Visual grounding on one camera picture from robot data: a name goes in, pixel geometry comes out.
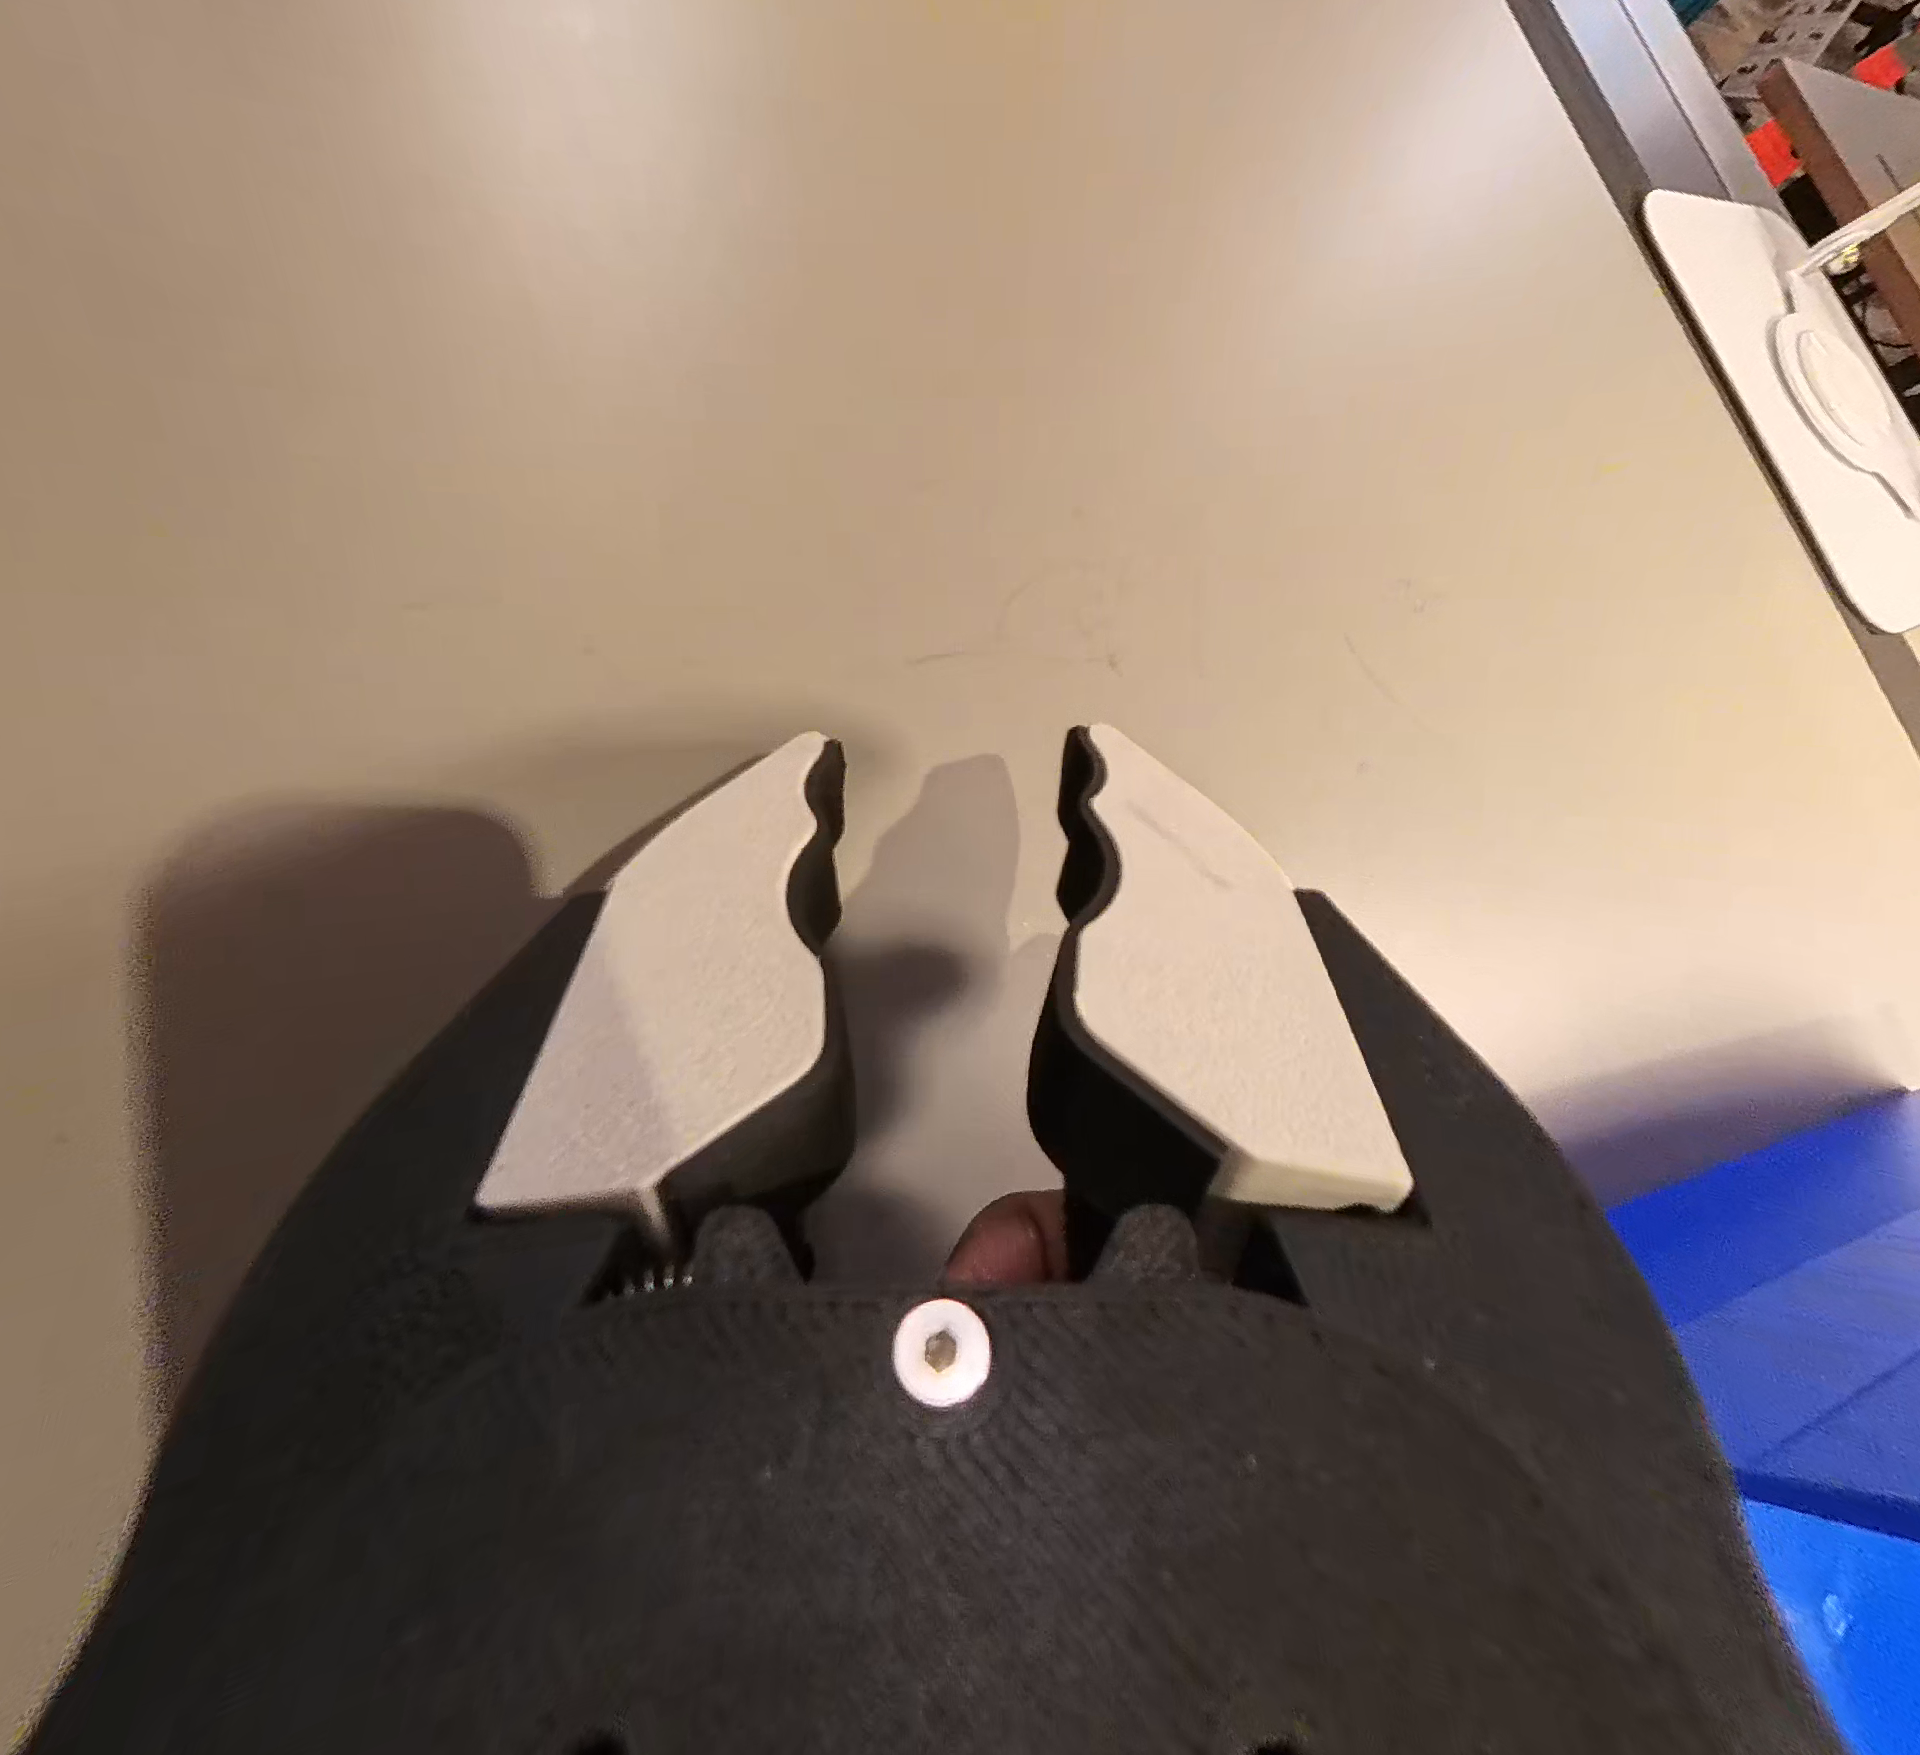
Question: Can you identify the person's right hand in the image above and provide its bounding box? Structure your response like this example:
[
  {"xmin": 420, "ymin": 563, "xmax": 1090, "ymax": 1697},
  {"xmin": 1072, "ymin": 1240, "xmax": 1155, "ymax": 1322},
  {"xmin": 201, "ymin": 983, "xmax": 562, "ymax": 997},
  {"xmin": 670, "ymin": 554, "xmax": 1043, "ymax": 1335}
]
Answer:
[{"xmin": 942, "ymin": 1188, "xmax": 1071, "ymax": 1290}]

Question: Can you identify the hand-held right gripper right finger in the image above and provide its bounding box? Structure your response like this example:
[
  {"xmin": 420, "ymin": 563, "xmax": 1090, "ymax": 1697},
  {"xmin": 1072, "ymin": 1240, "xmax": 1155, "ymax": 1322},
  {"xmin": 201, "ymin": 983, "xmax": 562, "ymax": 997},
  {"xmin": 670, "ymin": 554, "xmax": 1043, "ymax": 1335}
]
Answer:
[{"xmin": 1026, "ymin": 723, "xmax": 1416, "ymax": 1255}]

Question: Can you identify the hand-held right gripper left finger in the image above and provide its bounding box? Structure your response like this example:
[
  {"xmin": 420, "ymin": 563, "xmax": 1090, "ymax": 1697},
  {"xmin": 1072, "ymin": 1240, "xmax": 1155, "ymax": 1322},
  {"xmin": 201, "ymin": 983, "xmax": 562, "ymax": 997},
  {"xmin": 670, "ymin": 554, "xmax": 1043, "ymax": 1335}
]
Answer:
[{"xmin": 472, "ymin": 732, "xmax": 858, "ymax": 1255}]

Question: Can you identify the white document stand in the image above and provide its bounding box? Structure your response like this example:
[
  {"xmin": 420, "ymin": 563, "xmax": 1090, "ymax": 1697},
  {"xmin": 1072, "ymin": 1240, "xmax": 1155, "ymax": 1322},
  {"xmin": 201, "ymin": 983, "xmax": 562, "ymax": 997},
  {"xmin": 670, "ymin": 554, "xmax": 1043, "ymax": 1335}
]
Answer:
[{"xmin": 1638, "ymin": 184, "xmax": 1920, "ymax": 636}]

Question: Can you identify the blue plastic bin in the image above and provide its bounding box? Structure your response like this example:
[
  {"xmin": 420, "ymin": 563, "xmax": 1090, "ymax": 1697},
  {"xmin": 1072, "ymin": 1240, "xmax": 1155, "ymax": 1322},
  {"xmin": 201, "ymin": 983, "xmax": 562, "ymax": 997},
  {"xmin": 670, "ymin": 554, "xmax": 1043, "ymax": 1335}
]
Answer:
[{"xmin": 1602, "ymin": 1087, "xmax": 1920, "ymax": 1755}]

